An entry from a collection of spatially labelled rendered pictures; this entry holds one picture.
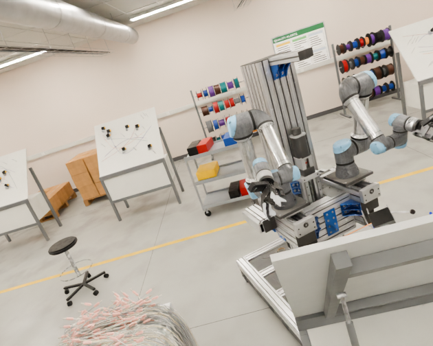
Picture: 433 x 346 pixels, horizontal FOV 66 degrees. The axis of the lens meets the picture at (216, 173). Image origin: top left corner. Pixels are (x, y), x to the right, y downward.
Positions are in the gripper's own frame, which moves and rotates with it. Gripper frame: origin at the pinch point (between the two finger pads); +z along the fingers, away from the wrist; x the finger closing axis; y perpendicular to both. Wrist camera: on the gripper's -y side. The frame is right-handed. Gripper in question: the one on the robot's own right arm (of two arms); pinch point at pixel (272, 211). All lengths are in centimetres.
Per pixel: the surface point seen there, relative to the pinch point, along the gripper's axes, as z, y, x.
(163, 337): 49, -42, 16
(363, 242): 49, -12, -38
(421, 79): -347, 343, -41
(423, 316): 31, 79, 11
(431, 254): 49, 9, -40
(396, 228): 49, -8, -45
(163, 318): 43, -42, 16
